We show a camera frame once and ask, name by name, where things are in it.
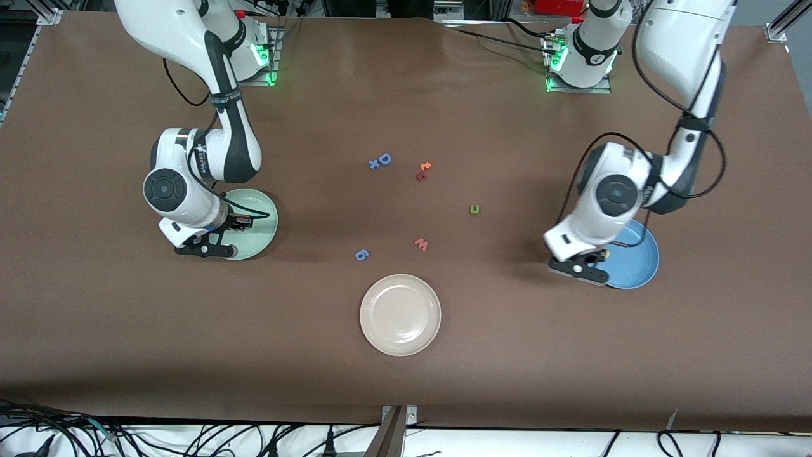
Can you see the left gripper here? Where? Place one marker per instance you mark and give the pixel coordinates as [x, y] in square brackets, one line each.
[598, 255]

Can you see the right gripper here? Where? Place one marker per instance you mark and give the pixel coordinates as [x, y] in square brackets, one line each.
[232, 223]

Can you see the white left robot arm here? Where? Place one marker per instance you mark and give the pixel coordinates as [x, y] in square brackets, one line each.
[679, 44]

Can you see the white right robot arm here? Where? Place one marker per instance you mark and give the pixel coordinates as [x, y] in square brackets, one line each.
[158, 25]

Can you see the light green plate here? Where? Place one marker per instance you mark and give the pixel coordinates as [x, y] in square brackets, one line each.
[260, 238]

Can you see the blue plate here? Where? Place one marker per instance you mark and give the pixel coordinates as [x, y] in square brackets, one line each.
[634, 270]

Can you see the blue foam letter g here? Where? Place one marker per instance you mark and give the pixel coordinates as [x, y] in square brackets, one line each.
[357, 255]

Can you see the blue foam letter D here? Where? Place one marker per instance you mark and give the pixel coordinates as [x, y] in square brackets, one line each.
[380, 158]

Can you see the brown table cover sheet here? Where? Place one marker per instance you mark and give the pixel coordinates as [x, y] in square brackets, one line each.
[127, 330]

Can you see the white paper scrap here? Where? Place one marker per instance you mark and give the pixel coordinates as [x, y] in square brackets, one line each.
[672, 420]

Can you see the red foam letter w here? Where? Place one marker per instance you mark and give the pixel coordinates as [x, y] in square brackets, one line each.
[421, 245]

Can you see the beige plate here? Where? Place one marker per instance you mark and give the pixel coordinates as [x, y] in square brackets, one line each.
[400, 315]

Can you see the black power plug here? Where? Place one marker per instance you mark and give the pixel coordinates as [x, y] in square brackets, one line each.
[41, 447]
[330, 447]

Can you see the black background box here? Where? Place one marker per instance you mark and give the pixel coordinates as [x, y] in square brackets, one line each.
[368, 7]

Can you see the red box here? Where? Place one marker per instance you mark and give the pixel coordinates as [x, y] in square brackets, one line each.
[558, 6]

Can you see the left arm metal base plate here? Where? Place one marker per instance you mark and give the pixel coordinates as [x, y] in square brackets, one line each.
[599, 89]

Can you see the aluminium table edge bracket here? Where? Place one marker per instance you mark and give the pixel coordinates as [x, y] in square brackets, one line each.
[393, 438]

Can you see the silver metal rail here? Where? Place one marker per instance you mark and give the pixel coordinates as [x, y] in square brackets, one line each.
[472, 23]

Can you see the aluminium frame rail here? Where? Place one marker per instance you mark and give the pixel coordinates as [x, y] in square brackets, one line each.
[28, 51]

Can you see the aluminium corner bracket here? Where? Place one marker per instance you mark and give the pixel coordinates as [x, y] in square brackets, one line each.
[49, 17]
[775, 32]

